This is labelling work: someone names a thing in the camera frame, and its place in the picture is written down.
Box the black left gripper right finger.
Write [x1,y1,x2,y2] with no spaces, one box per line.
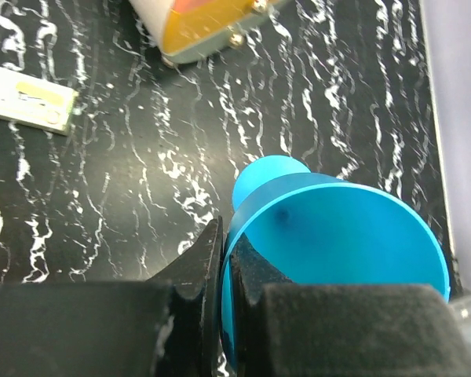
[229,237,471,376]

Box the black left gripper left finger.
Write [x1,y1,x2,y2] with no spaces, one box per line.
[0,218,223,376]

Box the blue wine glass front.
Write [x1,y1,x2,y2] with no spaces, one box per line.
[221,156,450,367]

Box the small white cardboard box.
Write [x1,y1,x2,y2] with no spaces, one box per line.
[0,67,78,135]

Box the white round drawer cabinet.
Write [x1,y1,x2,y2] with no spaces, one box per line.
[130,0,287,67]

